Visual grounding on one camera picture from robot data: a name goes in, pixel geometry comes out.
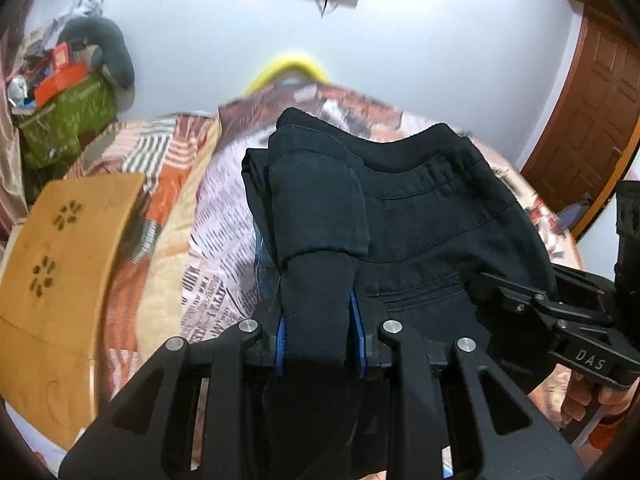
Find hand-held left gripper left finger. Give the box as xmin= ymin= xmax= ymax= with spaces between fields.
xmin=59 ymin=310 xmax=288 ymax=480

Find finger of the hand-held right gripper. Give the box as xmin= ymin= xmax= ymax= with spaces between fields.
xmin=465 ymin=270 xmax=613 ymax=328

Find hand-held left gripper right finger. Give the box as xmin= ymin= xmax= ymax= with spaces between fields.
xmin=347 ymin=292 xmax=586 ymax=480

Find black pants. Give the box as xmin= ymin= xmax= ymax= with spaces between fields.
xmin=241 ymin=106 xmax=561 ymax=480

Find person's right hand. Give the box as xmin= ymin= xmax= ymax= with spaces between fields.
xmin=560 ymin=382 xmax=626 ymax=431

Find blue jeans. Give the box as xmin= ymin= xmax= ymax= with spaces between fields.
xmin=254 ymin=225 xmax=283 ymax=306

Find blue bag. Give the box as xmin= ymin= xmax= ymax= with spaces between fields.
xmin=552 ymin=201 xmax=593 ymax=235

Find printed blanket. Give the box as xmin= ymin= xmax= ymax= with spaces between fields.
xmin=65 ymin=80 xmax=586 ymax=480

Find brown wooden door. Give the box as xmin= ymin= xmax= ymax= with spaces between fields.
xmin=520 ymin=10 xmax=640 ymax=241

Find wooden lap table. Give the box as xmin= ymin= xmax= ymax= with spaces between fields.
xmin=0 ymin=172 xmax=146 ymax=451

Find yellow pillow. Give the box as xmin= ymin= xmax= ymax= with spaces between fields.
xmin=244 ymin=51 xmax=332 ymax=97

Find green bag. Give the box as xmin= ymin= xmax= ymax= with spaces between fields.
xmin=17 ymin=72 xmax=118 ymax=168

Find pink striped curtain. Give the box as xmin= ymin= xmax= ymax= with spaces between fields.
xmin=0 ymin=25 xmax=28 ymax=221

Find orange box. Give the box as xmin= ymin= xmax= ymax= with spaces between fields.
xmin=34 ymin=62 xmax=91 ymax=106

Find grey neck pillow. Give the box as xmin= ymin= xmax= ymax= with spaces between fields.
xmin=57 ymin=16 xmax=136 ymax=88

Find crumpled white cloth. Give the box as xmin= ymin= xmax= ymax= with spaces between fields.
xmin=62 ymin=0 xmax=105 ymax=21

